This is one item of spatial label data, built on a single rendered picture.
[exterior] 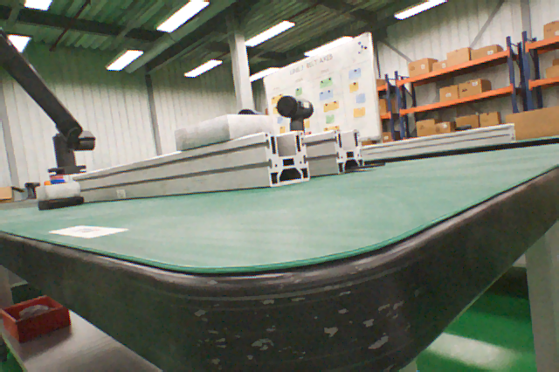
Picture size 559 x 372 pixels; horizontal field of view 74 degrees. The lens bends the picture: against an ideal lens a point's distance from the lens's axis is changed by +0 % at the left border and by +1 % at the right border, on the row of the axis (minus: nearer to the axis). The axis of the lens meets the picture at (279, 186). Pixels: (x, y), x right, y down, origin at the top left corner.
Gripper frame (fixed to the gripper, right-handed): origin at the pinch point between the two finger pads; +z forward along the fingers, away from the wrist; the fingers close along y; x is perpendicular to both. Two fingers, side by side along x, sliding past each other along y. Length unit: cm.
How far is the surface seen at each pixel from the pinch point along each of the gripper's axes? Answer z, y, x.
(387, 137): -39, 985, 344
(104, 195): 1.5, -5.4, -37.9
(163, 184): 1, -6, -67
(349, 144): -2, 20, -97
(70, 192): -0.4, -11.8, -33.6
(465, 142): 1, 153, -84
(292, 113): -13, 32, -74
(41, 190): -1.7, -17.3, -30.7
